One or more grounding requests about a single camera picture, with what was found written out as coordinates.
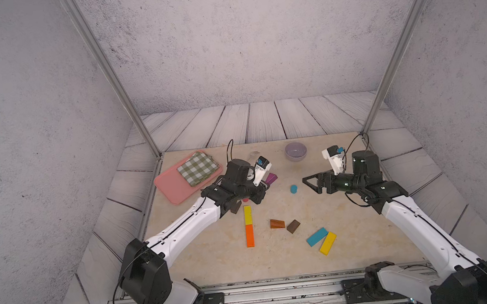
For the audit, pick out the aluminium frame post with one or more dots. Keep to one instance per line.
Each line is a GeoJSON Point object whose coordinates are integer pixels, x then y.
{"type": "Point", "coordinates": [91, 42]}
{"type": "Point", "coordinates": [403, 41]}

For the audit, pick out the teal flat block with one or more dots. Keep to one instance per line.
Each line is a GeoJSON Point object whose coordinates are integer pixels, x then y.
{"type": "Point", "coordinates": [317, 236]}

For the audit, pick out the right aluminium frame post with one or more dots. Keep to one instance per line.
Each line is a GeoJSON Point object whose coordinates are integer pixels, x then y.
{"type": "Point", "coordinates": [403, 41]}

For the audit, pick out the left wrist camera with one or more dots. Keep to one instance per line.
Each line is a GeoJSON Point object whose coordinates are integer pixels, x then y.
{"type": "Point", "coordinates": [242, 172]}

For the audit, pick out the lilac bowl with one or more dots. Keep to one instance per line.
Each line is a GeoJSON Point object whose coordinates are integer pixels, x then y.
{"type": "Point", "coordinates": [295, 151]}

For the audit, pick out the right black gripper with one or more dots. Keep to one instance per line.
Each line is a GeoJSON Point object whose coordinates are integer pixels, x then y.
{"type": "Point", "coordinates": [327, 177]}

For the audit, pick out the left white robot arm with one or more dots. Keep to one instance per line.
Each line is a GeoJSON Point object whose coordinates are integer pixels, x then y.
{"type": "Point", "coordinates": [145, 275]}

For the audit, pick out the yellow long block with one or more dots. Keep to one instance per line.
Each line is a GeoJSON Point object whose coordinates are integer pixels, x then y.
{"type": "Point", "coordinates": [248, 217]}
{"type": "Point", "coordinates": [328, 243]}

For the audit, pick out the left aluminium frame post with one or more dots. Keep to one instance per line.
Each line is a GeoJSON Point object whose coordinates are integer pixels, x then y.
{"type": "Point", "coordinates": [91, 42]}

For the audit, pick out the dark brown block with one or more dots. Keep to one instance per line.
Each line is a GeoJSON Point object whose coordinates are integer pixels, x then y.
{"type": "Point", "coordinates": [293, 226]}
{"type": "Point", "coordinates": [235, 208]}

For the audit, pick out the green checkered cloth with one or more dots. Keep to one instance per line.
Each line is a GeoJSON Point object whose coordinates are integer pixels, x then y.
{"type": "Point", "coordinates": [198, 168]}

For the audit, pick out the orange brown block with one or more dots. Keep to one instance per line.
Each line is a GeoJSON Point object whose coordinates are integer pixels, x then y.
{"type": "Point", "coordinates": [277, 224]}

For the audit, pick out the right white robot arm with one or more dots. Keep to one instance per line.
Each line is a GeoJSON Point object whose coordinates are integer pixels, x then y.
{"type": "Point", "coordinates": [461, 275]}

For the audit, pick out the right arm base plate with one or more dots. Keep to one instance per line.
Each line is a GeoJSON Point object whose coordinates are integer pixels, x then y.
{"type": "Point", "coordinates": [355, 291]}

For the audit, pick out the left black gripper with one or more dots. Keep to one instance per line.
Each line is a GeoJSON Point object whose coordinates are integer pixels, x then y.
{"type": "Point", "coordinates": [261, 190]}

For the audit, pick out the orange long block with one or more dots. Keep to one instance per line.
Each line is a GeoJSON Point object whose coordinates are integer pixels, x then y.
{"type": "Point", "coordinates": [250, 235]}

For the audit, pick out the pink plastic tray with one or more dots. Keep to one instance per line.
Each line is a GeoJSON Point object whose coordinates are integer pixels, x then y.
{"type": "Point", "coordinates": [175, 187]}

